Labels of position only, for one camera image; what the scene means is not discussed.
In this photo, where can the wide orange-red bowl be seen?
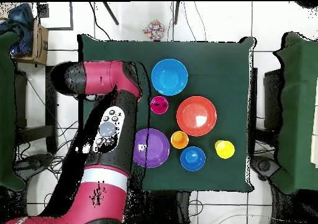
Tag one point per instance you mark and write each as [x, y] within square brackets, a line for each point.
[196, 116]

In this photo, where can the small dark blue bowl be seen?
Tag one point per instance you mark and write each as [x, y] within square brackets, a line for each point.
[192, 158]

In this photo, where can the purple plastic bowl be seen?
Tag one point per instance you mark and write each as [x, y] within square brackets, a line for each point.
[156, 148]

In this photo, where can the cardboard box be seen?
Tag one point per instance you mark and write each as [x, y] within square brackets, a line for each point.
[39, 47]

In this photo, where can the black rectangular frame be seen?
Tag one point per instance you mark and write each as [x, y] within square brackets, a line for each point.
[71, 15]

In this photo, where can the blue cloth bundle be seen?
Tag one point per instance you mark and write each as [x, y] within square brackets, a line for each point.
[21, 18]

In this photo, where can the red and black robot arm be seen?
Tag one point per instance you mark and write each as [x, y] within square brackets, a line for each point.
[104, 199]

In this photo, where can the orange plastic cup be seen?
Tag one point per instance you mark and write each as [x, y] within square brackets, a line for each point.
[179, 140]

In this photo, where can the green cloth covered table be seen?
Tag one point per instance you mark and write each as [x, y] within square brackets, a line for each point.
[298, 109]
[7, 109]

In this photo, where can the black stool frame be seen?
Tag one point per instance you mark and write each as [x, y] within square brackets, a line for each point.
[51, 124]
[272, 97]

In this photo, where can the large light blue bowl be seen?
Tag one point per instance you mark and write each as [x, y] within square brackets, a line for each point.
[169, 77]

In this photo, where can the pink plastic cup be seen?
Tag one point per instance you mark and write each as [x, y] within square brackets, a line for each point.
[159, 105]

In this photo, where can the black tripod leg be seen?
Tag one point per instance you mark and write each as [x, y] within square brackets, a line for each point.
[110, 13]
[176, 13]

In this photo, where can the black pedestal foot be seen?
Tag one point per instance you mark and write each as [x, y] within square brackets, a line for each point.
[264, 165]
[34, 162]

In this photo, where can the yellow plastic cup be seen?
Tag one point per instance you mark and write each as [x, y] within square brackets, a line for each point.
[224, 149]

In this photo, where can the dark green tablecloth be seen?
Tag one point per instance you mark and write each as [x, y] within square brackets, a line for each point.
[231, 60]

